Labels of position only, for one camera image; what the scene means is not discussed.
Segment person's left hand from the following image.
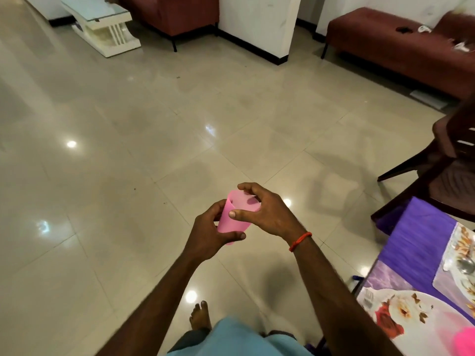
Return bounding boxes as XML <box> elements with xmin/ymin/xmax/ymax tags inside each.
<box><xmin>182</xmin><ymin>200</ymin><xmax>246</xmax><ymax>264</ymax></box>

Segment person's right hand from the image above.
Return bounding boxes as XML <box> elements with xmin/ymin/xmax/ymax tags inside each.
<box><xmin>229</xmin><ymin>181</ymin><xmax>309</xmax><ymax>245</ymax></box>

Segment pink plastic cup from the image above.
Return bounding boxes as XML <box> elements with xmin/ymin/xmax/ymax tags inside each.
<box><xmin>217</xmin><ymin>189</ymin><xmax>262</xmax><ymax>236</ymax></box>

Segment white floral plate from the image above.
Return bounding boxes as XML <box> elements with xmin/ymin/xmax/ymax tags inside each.
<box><xmin>376</xmin><ymin>289</ymin><xmax>475</xmax><ymax>356</ymax></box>

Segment steel spoon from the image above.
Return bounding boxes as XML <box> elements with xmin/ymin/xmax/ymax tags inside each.
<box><xmin>456</xmin><ymin>254</ymin><xmax>475</xmax><ymax>276</ymax></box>

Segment pink plastic bowl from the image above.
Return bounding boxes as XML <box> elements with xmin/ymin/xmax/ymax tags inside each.
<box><xmin>451</xmin><ymin>326</ymin><xmax>475</xmax><ymax>356</ymax></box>

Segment person's right forearm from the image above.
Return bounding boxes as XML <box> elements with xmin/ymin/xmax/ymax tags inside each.
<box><xmin>291</xmin><ymin>237</ymin><xmax>405</xmax><ymax>356</ymax></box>

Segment person's left forearm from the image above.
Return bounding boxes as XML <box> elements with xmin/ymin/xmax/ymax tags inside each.
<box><xmin>96</xmin><ymin>252</ymin><xmax>220</xmax><ymax>356</ymax></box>

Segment person's left foot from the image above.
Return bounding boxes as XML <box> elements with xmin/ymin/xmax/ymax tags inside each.
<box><xmin>189</xmin><ymin>300</ymin><xmax>213</xmax><ymax>332</ymax></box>

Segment person's dark trousers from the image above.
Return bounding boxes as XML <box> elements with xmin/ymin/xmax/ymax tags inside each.
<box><xmin>169</xmin><ymin>326</ymin><xmax>212</xmax><ymax>352</ymax></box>

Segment person's teal t-shirt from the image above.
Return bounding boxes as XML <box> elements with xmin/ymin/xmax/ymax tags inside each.
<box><xmin>167</xmin><ymin>316</ymin><xmax>314</xmax><ymax>356</ymax></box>

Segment purple tablecloth table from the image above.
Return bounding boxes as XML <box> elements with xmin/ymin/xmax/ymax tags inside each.
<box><xmin>352</xmin><ymin>196</ymin><xmax>475</xmax><ymax>356</ymax></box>

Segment red wrist thread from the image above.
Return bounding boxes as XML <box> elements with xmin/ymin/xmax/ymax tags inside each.
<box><xmin>288</xmin><ymin>231</ymin><xmax>314</xmax><ymax>254</ymax></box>

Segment brown plastic chair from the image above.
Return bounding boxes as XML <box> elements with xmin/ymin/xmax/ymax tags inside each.
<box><xmin>371</xmin><ymin>96</ymin><xmax>475</xmax><ymax>234</ymax></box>

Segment red-brown sofa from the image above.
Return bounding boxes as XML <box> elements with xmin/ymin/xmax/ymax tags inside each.
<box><xmin>321</xmin><ymin>6</ymin><xmax>475</xmax><ymax>101</ymax></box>

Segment brown armchair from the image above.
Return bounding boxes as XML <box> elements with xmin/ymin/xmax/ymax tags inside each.
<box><xmin>119</xmin><ymin>0</ymin><xmax>220</xmax><ymax>52</ymax></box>

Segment white small table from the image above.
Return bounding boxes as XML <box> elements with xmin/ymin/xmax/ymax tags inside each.
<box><xmin>61</xmin><ymin>0</ymin><xmax>142</xmax><ymax>58</ymax></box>

